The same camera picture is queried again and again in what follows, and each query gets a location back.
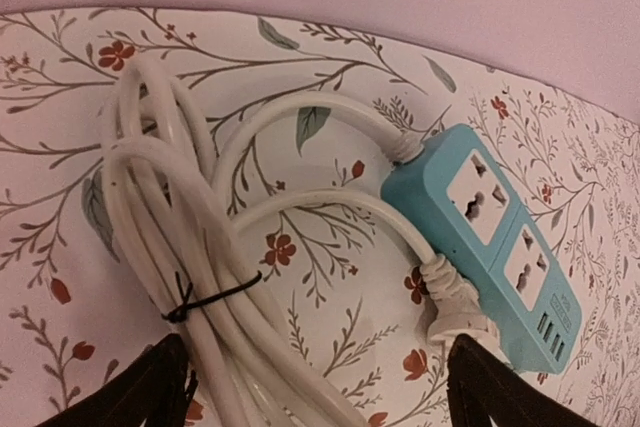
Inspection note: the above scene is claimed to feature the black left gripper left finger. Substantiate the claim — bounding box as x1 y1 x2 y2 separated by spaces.
40 333 198 427

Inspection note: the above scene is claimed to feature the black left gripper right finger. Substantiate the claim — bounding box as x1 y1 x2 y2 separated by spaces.
447 334 593 427

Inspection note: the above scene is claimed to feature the teal power strip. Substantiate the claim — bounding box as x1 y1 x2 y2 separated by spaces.
381 124 582 374

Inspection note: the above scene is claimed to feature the floral patterned table mat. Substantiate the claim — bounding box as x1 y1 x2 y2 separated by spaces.
1 7 639 426

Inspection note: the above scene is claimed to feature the teal strip white cable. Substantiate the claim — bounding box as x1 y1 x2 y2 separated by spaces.
99 54 501 427

